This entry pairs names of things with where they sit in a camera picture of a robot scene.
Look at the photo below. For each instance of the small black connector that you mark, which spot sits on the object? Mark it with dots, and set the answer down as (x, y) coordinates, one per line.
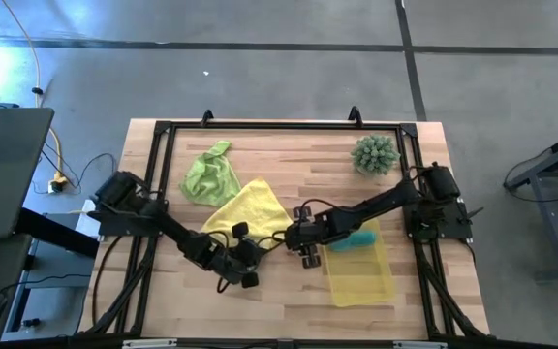
(31, 322)

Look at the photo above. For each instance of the silver table edge bracket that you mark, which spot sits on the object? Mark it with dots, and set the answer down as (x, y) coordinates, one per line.
(419, 345)
(149, 344)

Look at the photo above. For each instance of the black aluminium table frame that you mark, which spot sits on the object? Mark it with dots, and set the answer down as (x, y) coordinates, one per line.
(284, 125)

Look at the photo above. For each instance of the yellow translucent plastic basket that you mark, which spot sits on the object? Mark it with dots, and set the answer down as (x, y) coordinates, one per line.
(361, 281)

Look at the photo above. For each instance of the dark side table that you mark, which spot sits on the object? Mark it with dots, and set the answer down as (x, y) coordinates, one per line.
(531, 174)

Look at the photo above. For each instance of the artificial green potted plant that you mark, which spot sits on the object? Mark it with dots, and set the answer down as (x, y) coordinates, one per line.
(375, 155)

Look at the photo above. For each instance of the teal microfiber towel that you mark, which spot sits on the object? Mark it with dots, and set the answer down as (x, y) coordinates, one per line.
(356, 241)

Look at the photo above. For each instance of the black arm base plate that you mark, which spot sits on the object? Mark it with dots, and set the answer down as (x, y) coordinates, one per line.
(114, 229)
(458, 220)

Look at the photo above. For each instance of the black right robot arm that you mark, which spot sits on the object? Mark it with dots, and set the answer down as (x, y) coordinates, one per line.
(371, 206)

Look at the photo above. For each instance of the yellow power plug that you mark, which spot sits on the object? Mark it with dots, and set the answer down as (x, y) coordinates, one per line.
(57, 184)

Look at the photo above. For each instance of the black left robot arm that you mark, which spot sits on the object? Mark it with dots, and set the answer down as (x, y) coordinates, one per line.
(172, 228)

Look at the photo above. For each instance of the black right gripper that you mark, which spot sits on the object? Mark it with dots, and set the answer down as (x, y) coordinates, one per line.
(305, 235)

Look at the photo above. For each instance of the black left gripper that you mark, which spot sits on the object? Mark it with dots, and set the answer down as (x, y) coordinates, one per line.
(238, 259)

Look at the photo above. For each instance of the black frame bracket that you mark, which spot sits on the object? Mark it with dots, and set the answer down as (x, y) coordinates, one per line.
(355, 115)
(206, 117)

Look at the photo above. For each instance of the white sheet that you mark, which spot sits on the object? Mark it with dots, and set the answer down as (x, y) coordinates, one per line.
(86, 224)

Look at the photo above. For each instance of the grey metal shelf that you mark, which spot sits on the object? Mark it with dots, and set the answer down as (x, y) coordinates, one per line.
(61, 262)

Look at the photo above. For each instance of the yellow microfiber towel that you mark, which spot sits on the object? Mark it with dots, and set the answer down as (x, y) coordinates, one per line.
(255, 208)

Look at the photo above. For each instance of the green microfiber towel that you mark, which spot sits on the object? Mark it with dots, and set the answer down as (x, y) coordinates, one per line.
(211, 179)

